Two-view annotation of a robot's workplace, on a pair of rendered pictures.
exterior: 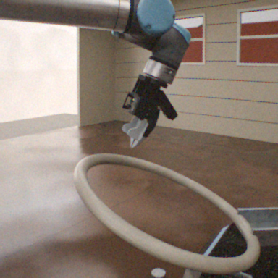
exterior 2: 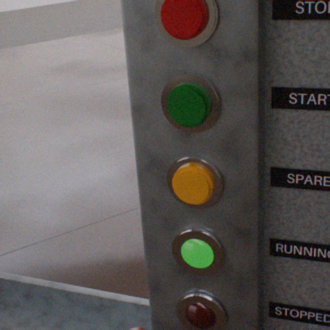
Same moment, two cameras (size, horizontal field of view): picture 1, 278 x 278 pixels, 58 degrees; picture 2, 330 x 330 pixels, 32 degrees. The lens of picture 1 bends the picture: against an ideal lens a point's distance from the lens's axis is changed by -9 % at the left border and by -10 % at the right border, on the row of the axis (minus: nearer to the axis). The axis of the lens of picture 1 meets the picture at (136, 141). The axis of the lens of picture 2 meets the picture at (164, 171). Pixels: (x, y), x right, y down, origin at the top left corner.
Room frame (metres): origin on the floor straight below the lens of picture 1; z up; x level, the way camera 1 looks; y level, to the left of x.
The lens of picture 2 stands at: (0.18, -0.77, 1.53)
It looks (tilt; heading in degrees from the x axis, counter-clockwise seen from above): 25 degrees down; 21
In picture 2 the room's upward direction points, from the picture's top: 4 degrees counter-clockwise
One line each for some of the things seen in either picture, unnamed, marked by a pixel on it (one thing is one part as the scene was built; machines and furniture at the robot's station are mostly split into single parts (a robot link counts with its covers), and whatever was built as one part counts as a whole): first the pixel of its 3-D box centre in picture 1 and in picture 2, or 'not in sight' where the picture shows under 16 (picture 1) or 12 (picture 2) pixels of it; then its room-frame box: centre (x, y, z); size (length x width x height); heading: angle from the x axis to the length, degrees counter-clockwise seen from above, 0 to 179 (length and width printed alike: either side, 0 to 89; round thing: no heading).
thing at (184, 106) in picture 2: not in sight; (189, 104); (0.48, -0.67, 1.43); 0.03 x 0.01 x 0.03; 90
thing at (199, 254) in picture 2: not in sight; (198, 251); (0.48, -0.67, 1.33); 0.02 x 0.01 x 0.02; 90
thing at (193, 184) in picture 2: not in sight; (193, 183); (0.48, -0.67, 1.38); 0.03 x 0.01 x 0.03; 90
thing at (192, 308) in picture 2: not in sight; (201, 314); (0.48, -0.67, 1.27); 0.02 x 0.01 x 0.02; 90
